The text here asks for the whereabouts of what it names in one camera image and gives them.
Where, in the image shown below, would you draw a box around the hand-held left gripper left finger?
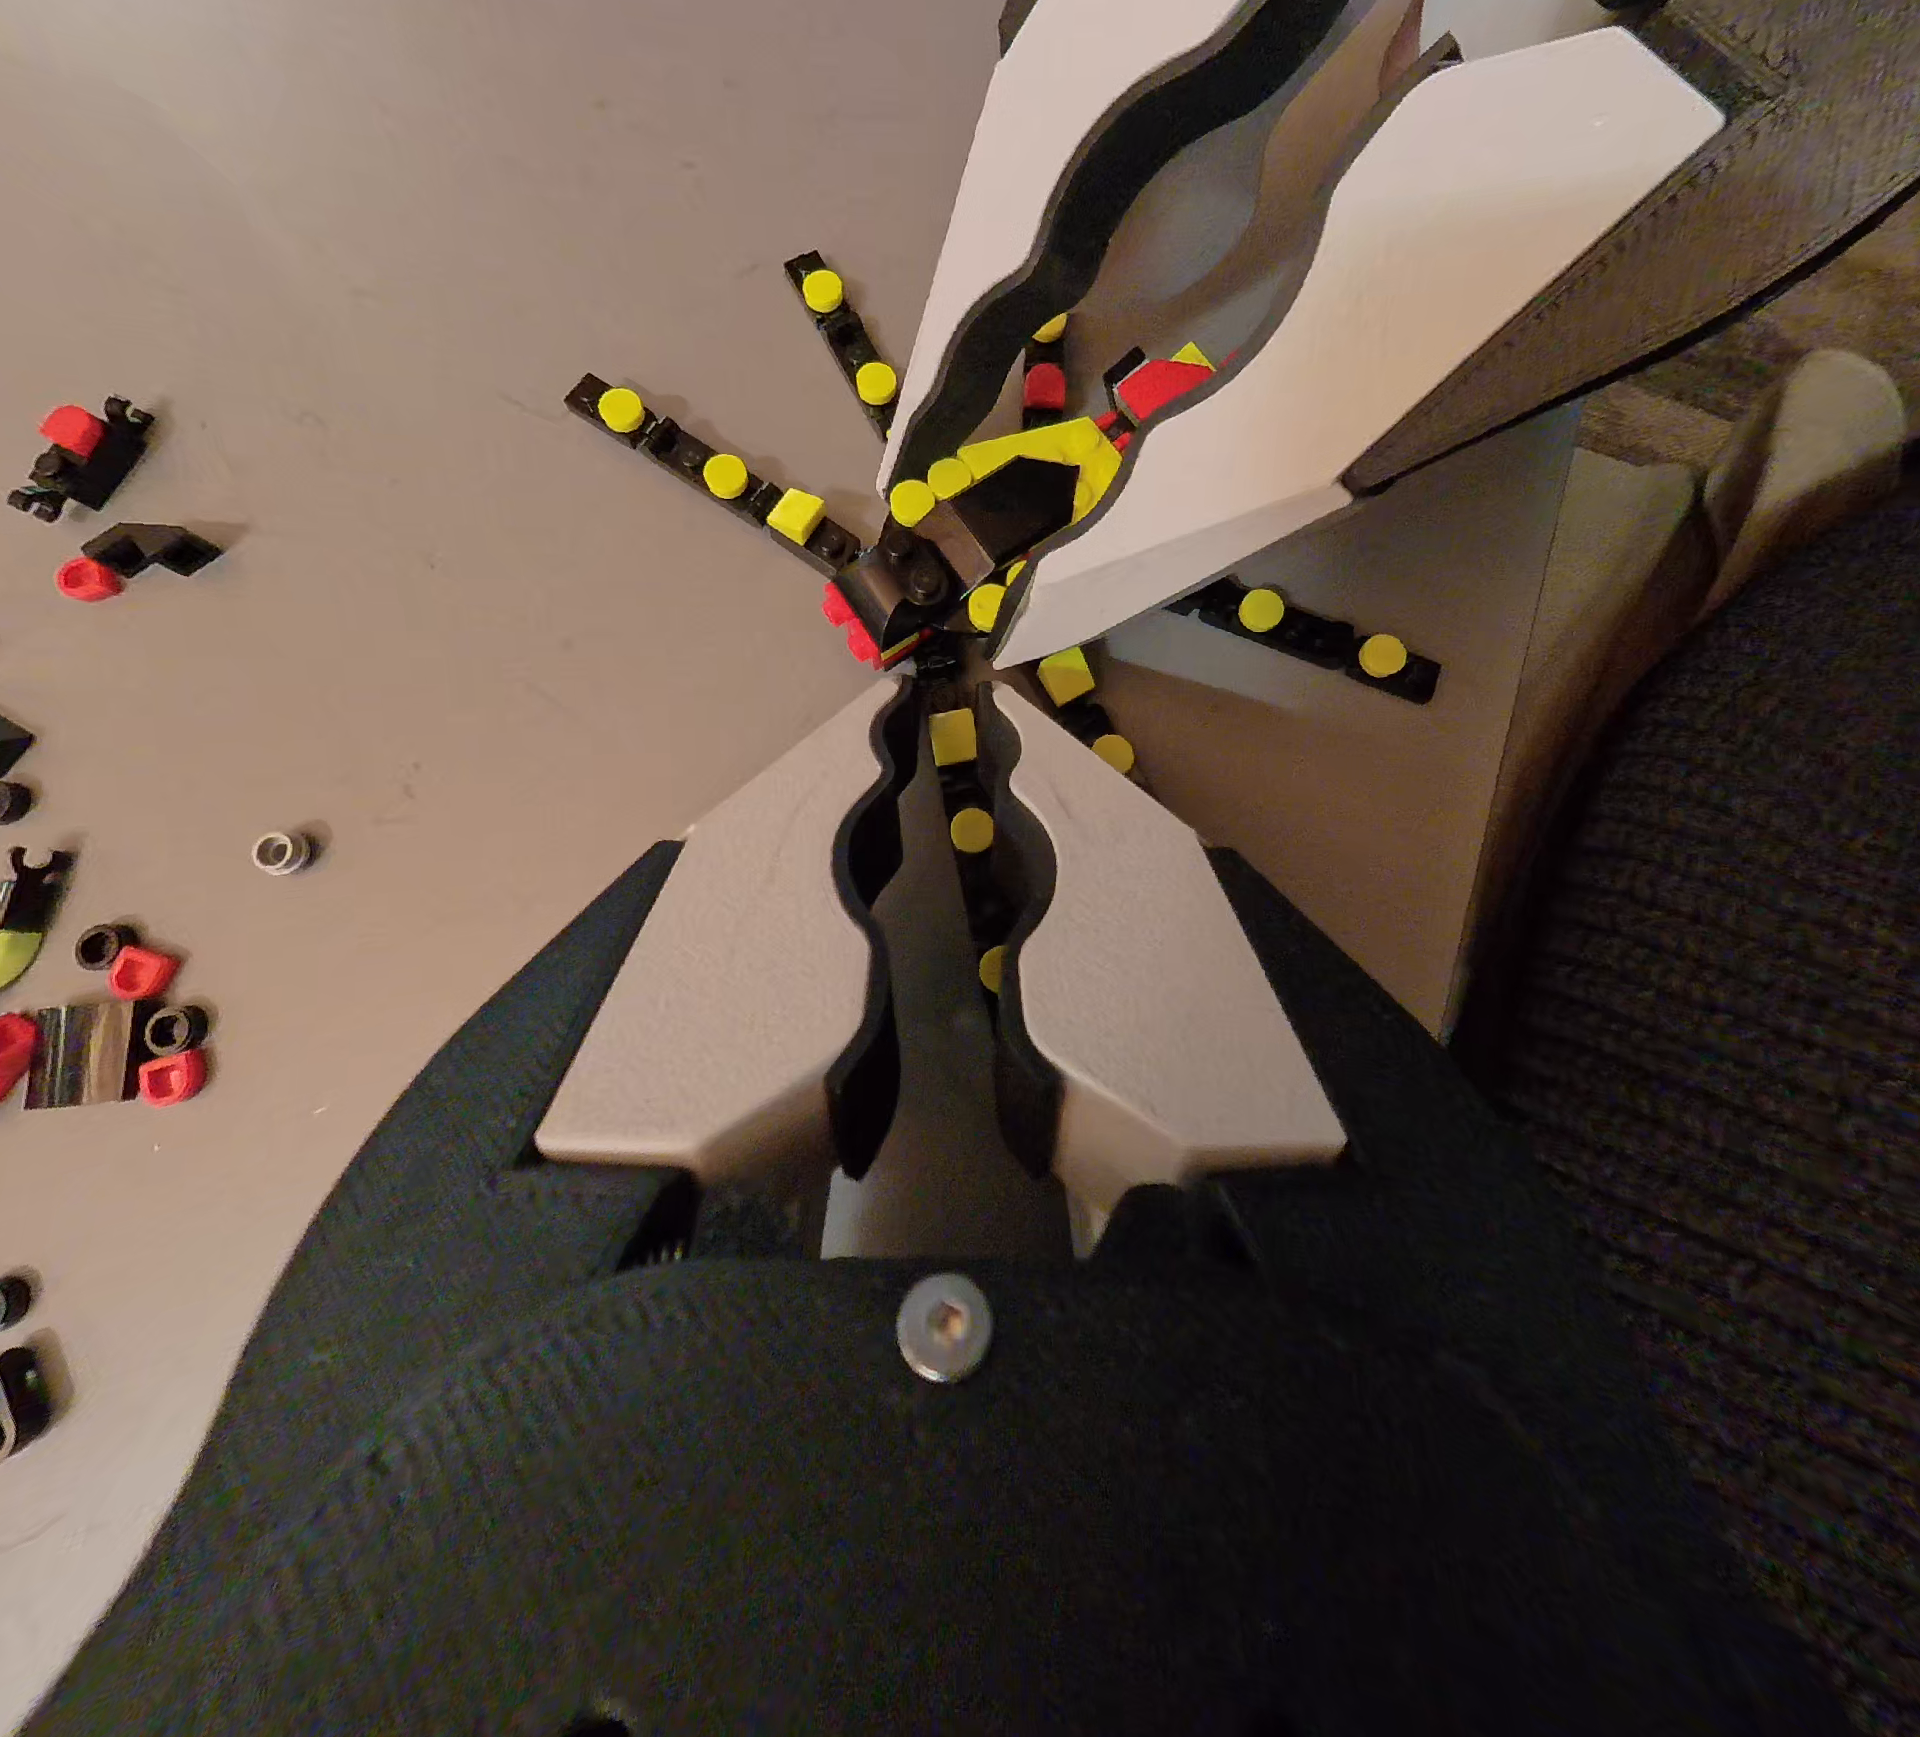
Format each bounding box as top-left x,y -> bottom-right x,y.
533,679 -> 922,1185

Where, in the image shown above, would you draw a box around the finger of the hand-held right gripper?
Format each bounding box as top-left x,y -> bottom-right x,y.
989,24 -> 1729,671
874,0 -> 1427,524

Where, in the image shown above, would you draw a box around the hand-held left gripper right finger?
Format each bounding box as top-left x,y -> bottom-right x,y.
981,679 -> 1350,1215

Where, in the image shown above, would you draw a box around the red yellow lego spider head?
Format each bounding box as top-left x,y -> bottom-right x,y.
1107,342 -> 1219,430

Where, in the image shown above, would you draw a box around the yellow black lego spider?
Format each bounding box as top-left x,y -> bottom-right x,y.
567,248 -> 1442,1005

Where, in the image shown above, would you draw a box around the pile of loose lego pieces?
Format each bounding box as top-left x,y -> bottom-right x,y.
0,714 -> 213,1460

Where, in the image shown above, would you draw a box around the black red lego claw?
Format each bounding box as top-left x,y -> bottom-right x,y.
56,522 -> 223,602

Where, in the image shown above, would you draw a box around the black red lego clip assembly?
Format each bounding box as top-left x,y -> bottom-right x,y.
6,395 -> 156,524

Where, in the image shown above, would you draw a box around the tan trousers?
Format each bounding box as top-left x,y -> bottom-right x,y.
1439,348 -> 1913,1053

